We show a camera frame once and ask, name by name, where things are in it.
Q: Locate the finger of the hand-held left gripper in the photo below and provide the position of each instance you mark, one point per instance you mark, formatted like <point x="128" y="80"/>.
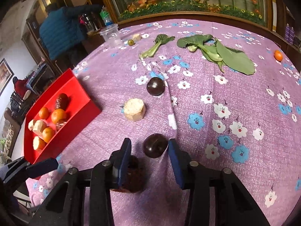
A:
<point x="42" y="167"/>

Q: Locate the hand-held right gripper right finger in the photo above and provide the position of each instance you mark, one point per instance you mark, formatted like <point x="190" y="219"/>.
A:
<point x="177" y="164"/>

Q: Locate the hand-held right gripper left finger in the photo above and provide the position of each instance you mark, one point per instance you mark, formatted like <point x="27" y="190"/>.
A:
<point x="124" y="164"/>

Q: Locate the dark purple passion fruit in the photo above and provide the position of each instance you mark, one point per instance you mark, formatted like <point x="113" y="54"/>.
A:
<point x="155" y="145"/>
<point x="155" y="86"/>

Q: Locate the pale brown fruit piece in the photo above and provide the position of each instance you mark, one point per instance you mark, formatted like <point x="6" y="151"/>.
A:
<point x="61" y="124"/>

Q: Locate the large orange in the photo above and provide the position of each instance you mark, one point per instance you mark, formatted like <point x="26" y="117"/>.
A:
<point x="58" y="115"/>

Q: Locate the dark red fruit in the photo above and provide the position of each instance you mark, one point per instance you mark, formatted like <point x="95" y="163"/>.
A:
<point x="62" y="101"/>

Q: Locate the red tray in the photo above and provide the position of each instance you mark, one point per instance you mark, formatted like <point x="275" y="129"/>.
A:
<point x="77" y="94"/>

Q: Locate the large sugarcane piece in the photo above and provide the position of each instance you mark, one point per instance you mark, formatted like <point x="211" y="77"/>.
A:
<point x="134" y="109"/>

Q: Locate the bok choy stalk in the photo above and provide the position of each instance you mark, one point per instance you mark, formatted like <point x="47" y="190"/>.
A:
<point x="155" y="47"/>

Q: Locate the large green leaf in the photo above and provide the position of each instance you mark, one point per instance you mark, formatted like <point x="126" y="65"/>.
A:
<point x="237" y="58"/>

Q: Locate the small green fruit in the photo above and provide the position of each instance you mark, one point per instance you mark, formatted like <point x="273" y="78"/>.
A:
<point x="131" y="42"/>

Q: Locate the small sugarcane piece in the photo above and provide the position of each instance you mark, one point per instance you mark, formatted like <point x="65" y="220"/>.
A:
<point x="137" y="37"/>

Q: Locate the clear plastic cup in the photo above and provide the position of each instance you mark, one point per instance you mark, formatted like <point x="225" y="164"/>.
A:
<point x="110" y="35"/>

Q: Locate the dark metal flask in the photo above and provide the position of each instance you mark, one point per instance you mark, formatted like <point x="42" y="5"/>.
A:
<point x="89" y="22"/>

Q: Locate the green plastic bottle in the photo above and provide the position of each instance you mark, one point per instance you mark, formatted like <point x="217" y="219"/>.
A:
<point x="105" y="16"/>

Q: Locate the purple bottle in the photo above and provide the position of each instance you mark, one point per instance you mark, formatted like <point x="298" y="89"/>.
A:
<point x="287" y="33"/>
<point x="292" y="34"/>

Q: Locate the framed wall picture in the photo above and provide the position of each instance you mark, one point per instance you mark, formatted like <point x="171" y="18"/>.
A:
<point x="5" y="75"/>

